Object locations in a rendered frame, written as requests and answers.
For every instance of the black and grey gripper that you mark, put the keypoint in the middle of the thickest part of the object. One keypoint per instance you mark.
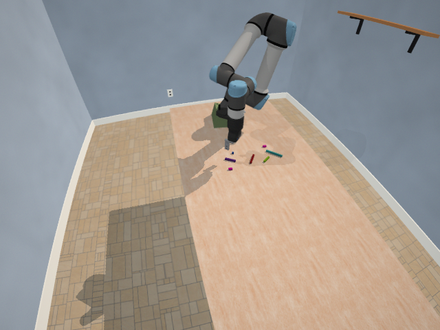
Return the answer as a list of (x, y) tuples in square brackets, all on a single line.
[(235, 124)]

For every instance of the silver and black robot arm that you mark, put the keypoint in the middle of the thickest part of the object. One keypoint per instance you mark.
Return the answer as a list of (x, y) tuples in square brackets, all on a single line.
[(243, 91)]

